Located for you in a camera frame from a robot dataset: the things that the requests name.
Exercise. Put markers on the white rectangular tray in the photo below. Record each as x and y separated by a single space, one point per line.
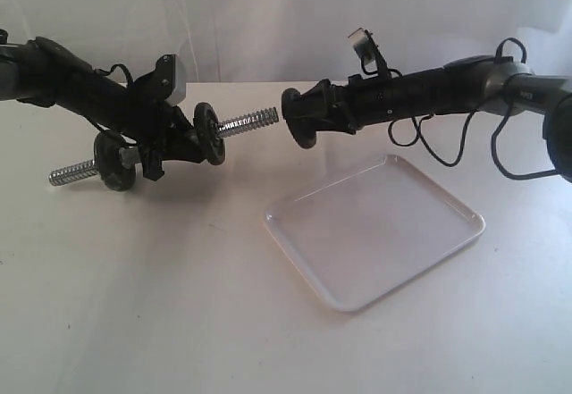
356 235

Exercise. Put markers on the chrome dumbbell bar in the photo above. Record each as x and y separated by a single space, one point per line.
248 122

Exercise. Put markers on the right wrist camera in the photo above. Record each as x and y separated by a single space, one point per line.
372 62

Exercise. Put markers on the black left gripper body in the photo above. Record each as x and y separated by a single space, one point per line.
131 110

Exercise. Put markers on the black weight plate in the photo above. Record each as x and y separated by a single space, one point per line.
107 147
205 124
305 141

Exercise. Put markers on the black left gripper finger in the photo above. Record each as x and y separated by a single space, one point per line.
186 141
151 160

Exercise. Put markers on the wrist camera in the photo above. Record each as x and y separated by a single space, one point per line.
168 80
372 62

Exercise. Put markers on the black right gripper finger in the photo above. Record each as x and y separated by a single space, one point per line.
314 124
316 98

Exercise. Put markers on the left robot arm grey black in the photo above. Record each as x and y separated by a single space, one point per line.
28 73

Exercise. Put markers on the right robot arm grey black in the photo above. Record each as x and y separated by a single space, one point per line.
492 84

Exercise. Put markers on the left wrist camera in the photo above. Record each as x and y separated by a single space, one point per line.
168 80

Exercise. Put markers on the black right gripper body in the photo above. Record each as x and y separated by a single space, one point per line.
363 102

